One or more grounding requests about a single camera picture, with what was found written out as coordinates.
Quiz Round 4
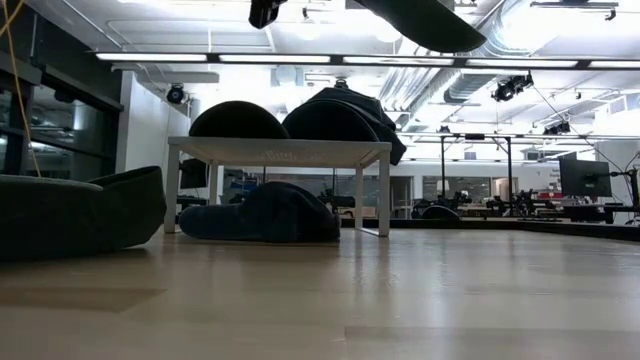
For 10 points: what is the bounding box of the dark cloth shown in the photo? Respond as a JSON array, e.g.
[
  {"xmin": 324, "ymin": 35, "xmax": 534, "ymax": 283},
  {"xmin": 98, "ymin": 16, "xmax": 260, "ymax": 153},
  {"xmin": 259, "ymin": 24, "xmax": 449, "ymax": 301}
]
[{"xmin": 189, "ymin": 100, "xmax": 292, "ymax": 140}]

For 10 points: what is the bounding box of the blue baseball cap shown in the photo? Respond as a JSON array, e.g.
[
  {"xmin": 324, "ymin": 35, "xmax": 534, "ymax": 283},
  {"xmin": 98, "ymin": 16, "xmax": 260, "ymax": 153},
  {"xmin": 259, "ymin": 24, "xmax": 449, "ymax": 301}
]
[
  {"xmin": 178, "ymin": 181, "xmax": 342, "ymax": 245},
  {"xmin": 374, "ymin": 117, "xmax": 408, "ymax": 167},
  {"xmin": 283, "ymin": 99, "xmax": 380, "ymax": 143}
]

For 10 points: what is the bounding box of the green baseball cap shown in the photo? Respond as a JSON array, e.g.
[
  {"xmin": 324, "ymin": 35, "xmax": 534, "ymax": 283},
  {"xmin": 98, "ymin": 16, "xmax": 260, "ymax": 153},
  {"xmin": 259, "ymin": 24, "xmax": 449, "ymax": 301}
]
[
  {"xmin": 367, "ymin": 0, "xmax": 488, "ymax": 54},
  {"xmin": 0, "ymin": 165, "xmax": 168, "ymax": 262}
]

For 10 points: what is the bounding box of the long linear ceiling light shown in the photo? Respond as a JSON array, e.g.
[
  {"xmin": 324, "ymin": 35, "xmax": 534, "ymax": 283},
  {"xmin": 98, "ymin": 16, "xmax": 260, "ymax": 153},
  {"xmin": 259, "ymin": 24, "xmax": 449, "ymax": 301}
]
[{"xmin": 93, "ymin": 51, "xmax": 640, "ymax": 71}]

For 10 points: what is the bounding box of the white metal mesh rack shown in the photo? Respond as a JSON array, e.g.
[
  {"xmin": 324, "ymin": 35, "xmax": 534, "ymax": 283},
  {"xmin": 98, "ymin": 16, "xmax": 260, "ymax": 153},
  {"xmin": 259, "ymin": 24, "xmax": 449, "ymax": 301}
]
[{"xmin": 163, "ymin": 135, "xmax": 393, "ymax": 238}]

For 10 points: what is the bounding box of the small black monitor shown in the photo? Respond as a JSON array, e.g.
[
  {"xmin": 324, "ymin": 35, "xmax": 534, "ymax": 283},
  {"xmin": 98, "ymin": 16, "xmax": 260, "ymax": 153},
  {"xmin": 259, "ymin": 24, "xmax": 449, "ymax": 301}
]
[{"xmin": 178, "ymin": 158, "xmax": 209, "ymax": 191}]

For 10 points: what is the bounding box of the black framed glass partition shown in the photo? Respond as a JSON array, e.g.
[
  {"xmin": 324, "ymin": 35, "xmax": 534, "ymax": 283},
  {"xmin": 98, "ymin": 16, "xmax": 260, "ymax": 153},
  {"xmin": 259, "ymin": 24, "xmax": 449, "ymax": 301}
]
[{"xmin": 0, "ymin": 0, "xmax": 125, "ymax": 182}]

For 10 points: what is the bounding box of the tan cardboard box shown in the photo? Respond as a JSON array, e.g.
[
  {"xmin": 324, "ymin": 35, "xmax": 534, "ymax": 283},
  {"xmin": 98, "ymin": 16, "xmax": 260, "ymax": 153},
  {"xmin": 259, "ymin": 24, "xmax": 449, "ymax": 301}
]
[{"xmin": 339, "ymin": 205, "xmax": 377, "ymax": 219}]

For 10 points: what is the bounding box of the black ceiling spotlight cluster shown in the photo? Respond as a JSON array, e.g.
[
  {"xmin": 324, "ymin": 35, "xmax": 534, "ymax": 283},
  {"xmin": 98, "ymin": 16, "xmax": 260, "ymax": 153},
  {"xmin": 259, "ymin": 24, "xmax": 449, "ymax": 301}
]
[{"xmin": 491, "ymin": 71, "xmax": 535, "ymax": 103}]

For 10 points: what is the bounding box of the black ceiling track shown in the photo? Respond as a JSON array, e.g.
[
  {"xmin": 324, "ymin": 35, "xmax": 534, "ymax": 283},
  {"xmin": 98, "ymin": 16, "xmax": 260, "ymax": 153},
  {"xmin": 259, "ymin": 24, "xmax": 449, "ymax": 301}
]
[{"xmin": 529, "ymin": 0, "xmax": 620, "ymax": 21}]

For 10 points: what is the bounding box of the distant linear ceiling light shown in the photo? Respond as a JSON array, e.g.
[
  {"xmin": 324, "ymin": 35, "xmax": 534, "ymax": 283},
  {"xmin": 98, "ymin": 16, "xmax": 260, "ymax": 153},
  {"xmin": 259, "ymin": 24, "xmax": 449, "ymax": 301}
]
[{"xmin": 399, "ymin": 130, "xmax": 640, "ymax": 142}]

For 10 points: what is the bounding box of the black desk monitor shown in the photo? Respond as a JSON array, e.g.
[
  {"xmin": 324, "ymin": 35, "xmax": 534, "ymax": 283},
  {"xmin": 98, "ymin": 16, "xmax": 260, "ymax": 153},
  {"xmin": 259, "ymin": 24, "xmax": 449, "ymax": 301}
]
[{"xmin": 558, "ymin": 158, "xmax": 613, "ymax": 198}]

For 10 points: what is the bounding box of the silver ventilation duct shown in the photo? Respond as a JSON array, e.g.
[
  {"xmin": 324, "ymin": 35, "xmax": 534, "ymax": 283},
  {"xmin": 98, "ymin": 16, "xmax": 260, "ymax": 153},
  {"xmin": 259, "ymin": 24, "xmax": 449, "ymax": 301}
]
[{"xmin": 399, "ymin": 0, "xmax": 534, "ymax": 116}]

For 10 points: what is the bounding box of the black truss frame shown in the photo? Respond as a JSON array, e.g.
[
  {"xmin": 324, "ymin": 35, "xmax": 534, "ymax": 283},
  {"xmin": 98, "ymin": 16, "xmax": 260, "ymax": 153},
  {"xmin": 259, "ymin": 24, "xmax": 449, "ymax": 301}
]
[{"xmin": 439, "ymin": 132, "xmax": 514, "ymax": 217}]

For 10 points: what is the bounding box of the yellow hanging cable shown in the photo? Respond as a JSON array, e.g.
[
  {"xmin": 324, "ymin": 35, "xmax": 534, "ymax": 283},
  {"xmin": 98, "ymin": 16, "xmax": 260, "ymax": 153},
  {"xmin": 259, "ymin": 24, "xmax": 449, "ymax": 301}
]
[{"xmin": 0, "ymin": 0, "xmax": 42, "ymax": 179}]

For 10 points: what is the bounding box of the thin black hanging cable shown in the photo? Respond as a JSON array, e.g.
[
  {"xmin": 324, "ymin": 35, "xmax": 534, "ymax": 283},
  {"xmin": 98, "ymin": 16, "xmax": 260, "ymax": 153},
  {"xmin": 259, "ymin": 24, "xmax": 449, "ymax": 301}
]
[{"xmin": 530, "ymin": 83, "xmax": 622, "ymax": 170}]

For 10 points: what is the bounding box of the black aluminium frame rail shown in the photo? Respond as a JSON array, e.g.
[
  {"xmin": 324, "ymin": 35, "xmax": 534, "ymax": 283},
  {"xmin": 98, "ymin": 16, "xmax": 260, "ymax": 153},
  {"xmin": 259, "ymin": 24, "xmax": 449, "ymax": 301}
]
[{"xmin": 394, "ymin": 217, "xmax": 640, "ymax": 243}]

